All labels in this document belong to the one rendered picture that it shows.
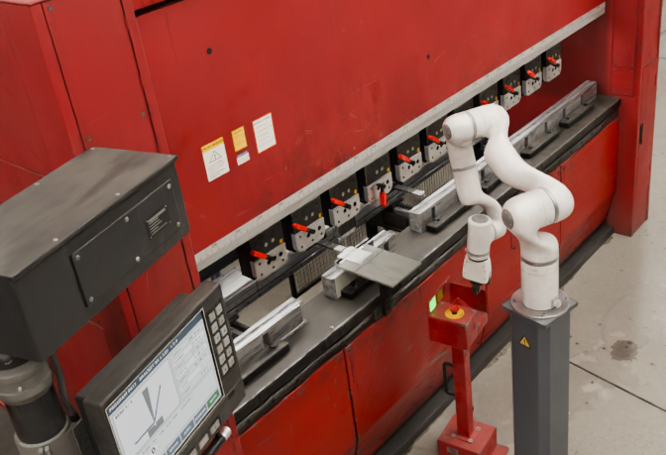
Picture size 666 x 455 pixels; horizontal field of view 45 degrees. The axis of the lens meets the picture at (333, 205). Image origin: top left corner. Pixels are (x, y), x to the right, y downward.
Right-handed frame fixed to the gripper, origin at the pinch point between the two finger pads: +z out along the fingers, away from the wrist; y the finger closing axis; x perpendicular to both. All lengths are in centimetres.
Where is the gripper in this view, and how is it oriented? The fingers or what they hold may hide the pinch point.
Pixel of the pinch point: (476, 288)
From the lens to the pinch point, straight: 312.6
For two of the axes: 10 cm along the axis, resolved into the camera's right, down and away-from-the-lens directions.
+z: 0.5, 8.6, 5.1
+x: 5.3, -4.6, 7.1
